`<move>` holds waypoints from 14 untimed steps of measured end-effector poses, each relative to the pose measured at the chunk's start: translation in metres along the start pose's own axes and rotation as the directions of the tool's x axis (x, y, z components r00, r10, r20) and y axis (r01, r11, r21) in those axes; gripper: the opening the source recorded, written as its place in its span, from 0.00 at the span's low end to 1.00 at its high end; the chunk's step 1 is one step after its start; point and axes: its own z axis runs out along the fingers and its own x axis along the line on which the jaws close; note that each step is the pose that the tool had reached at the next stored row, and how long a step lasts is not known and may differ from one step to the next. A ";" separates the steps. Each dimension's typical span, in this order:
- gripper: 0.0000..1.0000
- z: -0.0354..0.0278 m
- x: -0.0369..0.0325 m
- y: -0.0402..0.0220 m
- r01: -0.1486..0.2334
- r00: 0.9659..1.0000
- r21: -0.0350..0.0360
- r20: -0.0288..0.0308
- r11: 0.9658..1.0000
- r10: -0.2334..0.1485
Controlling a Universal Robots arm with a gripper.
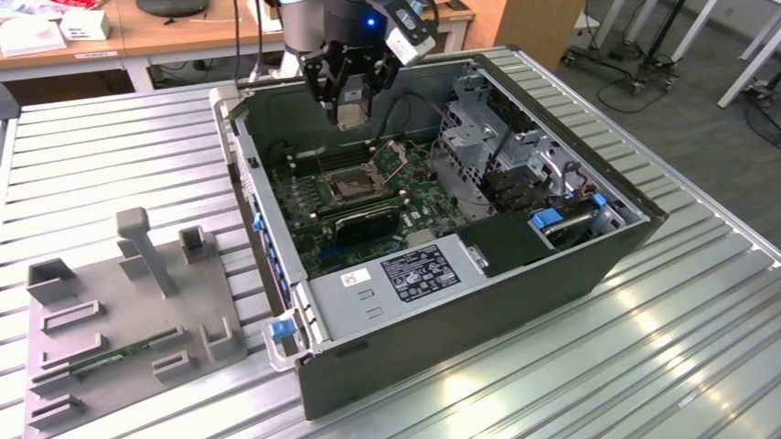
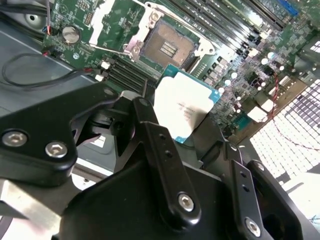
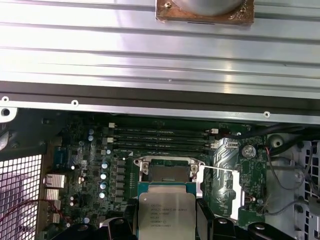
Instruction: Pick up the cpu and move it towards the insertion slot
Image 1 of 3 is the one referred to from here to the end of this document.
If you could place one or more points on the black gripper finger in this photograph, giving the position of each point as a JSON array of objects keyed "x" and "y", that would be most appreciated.
[
  {"x": 314, "y": 68},
  {"x": 390, "y": 73}
]

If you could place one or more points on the silver square CPU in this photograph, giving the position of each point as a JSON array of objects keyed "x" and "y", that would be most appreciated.
[{"x": 354, "y": 116}]

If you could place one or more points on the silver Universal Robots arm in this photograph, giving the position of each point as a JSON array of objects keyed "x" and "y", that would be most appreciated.
[{"x": 299, "y": 36}]

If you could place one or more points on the black RAM slot bank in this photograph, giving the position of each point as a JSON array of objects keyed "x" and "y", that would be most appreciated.
[
  {"x": 342, "y": 157},
  {"x": 354, "y": 211}
]

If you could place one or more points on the CPU socket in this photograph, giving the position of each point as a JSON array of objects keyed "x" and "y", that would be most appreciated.
[{"x": 354, "y": 187}]

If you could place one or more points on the silver metal drive cage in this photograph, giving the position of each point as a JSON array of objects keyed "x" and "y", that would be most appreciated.
[{"x": 463, "y": 137}]

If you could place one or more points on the green motherboard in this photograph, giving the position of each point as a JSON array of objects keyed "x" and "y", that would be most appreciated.
[{"x": 420, "y": 183}]

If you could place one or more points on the wooden cabinet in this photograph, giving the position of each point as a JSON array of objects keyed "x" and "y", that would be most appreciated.
[{"x": 537, "y": 27}]

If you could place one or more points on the dark round monitor base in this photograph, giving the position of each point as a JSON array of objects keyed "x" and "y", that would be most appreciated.
[{"x": 171, "y": 7}]

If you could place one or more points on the black graphics card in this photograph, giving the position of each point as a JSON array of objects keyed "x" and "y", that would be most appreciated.
[{"x": 366, "y": 226}]

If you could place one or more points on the blue card retention clip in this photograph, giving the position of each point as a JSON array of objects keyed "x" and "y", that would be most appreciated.
[{"x": 256, "y": 221}]

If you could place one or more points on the small silver heatsink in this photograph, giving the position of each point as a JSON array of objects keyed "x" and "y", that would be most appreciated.
[{"x": 420, "y": 238}]

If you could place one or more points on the small printed white box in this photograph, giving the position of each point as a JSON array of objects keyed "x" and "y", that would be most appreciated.
[{"x": 85, "y": 25}]

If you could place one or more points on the hard disk in blue carrier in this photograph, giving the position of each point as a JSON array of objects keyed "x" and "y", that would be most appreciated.
[{"x": 545, "y": 218}]

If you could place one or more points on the black plastic shroud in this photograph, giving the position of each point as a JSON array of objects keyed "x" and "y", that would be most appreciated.
[{"x": 500, "y": 247}]

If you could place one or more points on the small blue drive clip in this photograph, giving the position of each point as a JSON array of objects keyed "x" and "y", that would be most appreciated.
[{"x": 597, "y": 200}]

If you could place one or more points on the black wheeled stand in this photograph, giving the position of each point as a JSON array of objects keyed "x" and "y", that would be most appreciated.
[{"x": 662, "y": 32}]

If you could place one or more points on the flat white box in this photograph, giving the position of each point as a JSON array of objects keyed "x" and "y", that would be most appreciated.
[{"x": 31, "y": 41}]

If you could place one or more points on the white table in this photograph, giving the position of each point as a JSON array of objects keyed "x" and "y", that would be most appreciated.
[
  {"x": 749, "y": 78},
  {"x": 693, "y": 32}
]

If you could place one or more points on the dark grey rounded object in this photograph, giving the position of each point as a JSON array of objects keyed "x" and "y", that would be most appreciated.
[{"x": 6, "y": 103}]

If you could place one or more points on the silver power supply unit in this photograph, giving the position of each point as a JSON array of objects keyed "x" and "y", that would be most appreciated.
[{"x": 347, "y": 311}]

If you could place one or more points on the black open PC case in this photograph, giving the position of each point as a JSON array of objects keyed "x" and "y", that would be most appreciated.
[{"x": 458, "y": 338}]

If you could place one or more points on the grey plastic parts rack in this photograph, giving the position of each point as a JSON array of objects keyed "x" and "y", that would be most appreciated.
[{"x": 121, "y": 315}]

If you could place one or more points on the green RAM stick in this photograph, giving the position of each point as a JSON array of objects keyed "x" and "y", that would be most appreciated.
[{"x": 121, "y": 353}]

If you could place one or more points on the small white tape strip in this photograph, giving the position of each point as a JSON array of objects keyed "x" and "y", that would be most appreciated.
[{"x": 689, "y": 399}]

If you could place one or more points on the silver optical bay bracket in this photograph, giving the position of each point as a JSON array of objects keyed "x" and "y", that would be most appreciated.
[{"x": 471, "y": 84}]

